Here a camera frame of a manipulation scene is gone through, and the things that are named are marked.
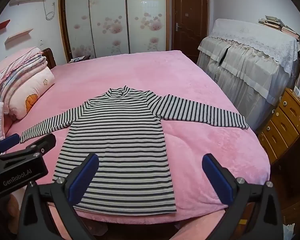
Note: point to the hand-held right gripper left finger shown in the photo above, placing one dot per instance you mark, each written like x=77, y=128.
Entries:
x=82, y=177

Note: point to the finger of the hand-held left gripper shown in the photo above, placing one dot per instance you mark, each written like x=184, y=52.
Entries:
x=8, y=141
x=46, y=142

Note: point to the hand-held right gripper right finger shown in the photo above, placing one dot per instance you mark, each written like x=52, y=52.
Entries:
x=217, y=180

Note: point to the black white striped shirt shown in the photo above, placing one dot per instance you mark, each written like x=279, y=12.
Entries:
x=120, y=142

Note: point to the pink cartoon print pillow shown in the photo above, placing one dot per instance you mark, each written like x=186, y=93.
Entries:
x=32, y=92

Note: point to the folded striped quilt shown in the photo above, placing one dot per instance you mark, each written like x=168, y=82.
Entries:
x=22, y=72

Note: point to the pink ruffled pillow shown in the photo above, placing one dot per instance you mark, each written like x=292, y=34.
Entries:
x=12, y=62

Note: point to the dark wooden headboard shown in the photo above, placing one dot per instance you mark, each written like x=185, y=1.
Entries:
x=50, y=58

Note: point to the wooden chest of drawers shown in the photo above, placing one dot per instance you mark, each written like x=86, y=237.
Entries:
x=285, y=122

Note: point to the dark nightstand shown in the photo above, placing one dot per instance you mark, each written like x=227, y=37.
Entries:
x=78, y=59

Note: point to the pink plush bed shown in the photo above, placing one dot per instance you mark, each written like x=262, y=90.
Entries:
x=190, y=92

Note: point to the floral sliding door wardrobe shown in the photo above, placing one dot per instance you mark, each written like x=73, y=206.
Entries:
x=110, y=17

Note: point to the brown wooden door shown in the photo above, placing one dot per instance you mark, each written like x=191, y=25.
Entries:
x=190, y=30

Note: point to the stack of books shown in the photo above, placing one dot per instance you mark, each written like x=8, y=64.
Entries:
x=277, y=24

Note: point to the light wooden wall shelf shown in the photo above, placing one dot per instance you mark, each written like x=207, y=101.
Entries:
x=18, y=36

